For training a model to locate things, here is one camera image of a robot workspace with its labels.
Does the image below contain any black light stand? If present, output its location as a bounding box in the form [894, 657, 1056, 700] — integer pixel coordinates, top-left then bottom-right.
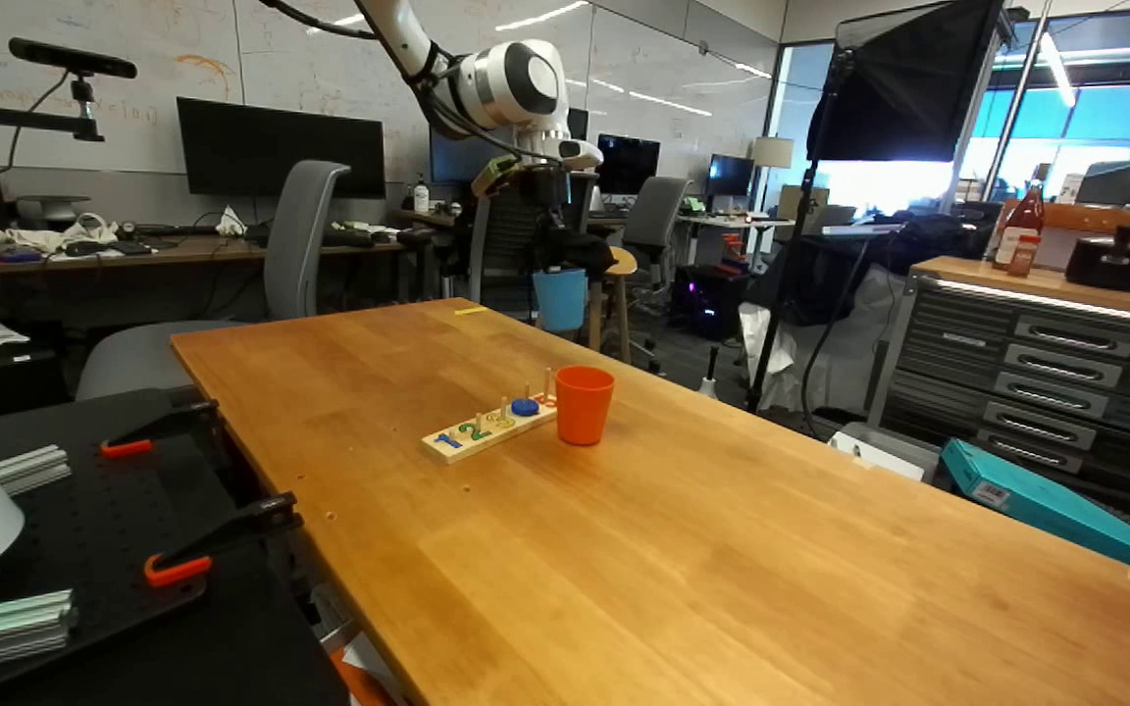
[741, 155, 847, 416]

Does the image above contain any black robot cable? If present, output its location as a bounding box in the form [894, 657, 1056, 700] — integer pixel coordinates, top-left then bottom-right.
[259, 0, 382, 42]

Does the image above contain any short aluminium rail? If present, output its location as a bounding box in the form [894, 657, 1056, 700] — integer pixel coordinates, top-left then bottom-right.
[0, 440, 74, 497]

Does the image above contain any grey swivel chair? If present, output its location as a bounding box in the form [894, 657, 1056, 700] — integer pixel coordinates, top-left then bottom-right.
[622, 174, 692, 306]

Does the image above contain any wooden stool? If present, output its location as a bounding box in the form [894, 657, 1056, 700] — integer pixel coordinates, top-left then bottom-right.
[584, 245, 645, 365]

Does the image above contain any teal and black case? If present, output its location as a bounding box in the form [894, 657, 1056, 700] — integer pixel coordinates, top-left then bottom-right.
[939, 437, 1130, 596]

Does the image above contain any black bar camera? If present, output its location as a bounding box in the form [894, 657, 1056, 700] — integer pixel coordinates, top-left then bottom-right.
[3, 34, 142, 84]

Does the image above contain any black softbox light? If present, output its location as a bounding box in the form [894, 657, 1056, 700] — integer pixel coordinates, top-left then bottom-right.
[805, 0, 1009, 168]

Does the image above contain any black pot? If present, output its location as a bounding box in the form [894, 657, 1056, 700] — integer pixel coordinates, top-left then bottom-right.
[1065, 224, 1130, 296]

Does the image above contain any grey tool drawer cabinet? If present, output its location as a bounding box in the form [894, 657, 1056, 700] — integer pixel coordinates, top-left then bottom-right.
[869, 253, 1130, 502]

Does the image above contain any wooden number puzzle board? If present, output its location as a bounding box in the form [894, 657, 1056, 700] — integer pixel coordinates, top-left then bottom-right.
[421, 391, 560, 467]

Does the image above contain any small dark monitor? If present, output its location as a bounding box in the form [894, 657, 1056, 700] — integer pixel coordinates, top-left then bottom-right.
[593, 131, 663, 199]

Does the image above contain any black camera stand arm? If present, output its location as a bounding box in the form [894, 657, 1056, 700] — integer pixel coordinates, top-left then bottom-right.
[0, 76, 109, 230]

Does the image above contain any orange plastic cup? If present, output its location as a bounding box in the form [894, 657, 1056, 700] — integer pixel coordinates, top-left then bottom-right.
[551, 365, 622, 450]

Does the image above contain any grey storage box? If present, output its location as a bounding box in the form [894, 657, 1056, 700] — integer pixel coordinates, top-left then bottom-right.
[830, 420, 947, 487]

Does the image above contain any orange bottle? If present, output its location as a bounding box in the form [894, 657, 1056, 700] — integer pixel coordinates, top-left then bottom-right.
[994, 179, 1052, 280]

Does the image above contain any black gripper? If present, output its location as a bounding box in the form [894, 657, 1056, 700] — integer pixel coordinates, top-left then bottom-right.
[521, 166, 595, 285]

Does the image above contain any large black monitor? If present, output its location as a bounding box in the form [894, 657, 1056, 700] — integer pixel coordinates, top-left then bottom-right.
[173, 93, 387, 204]

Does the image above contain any grey office chair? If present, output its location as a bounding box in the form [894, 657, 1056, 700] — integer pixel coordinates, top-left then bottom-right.
[70, 158, 353, 403]

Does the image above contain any black clamp with orange handle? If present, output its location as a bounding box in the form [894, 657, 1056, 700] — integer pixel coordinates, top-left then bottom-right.
[97, 395, 225, 467]
[139, 492, 301, 591]

